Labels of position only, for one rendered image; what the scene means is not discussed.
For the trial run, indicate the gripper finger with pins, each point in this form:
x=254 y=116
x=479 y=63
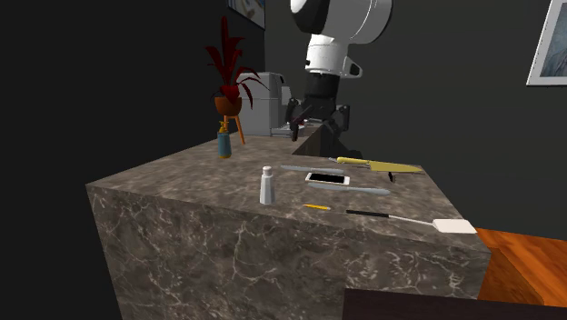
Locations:
x=343 y=118
x=294 y=116

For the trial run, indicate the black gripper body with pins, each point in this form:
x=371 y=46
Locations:
x=322 y=95

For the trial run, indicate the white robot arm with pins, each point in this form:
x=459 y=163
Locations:
x=350 y=20

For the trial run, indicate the grey coffee machine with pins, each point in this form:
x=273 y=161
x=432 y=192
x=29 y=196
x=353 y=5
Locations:
x=265 y=106

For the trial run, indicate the short grey pen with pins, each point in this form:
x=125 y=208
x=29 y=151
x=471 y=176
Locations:
x=310 y=169

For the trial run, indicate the white phone with black screen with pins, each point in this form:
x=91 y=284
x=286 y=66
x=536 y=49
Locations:
x=328 y=178

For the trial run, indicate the yellow knife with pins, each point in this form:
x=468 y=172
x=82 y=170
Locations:
x=385 y=166

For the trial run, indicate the red plant in brown pot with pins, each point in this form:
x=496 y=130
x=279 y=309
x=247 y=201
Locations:
x=229 y=91

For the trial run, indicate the long grey pen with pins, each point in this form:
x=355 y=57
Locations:
x=350 y=189

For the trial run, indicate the blue spray bottle yellow top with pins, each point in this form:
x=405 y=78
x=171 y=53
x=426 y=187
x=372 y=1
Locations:
x=224 y=144

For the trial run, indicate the white salt shaker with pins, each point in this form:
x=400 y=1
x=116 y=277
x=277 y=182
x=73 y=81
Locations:
x=267 y=188

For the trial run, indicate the yellow pencil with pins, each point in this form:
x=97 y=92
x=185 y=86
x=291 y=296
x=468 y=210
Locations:
x=316 y=207

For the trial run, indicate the wall picture with blue print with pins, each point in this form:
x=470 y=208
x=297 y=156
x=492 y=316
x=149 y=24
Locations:
x=250 y=11

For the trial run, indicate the white framed wall picture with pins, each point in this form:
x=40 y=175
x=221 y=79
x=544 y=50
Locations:
x=553 y=48

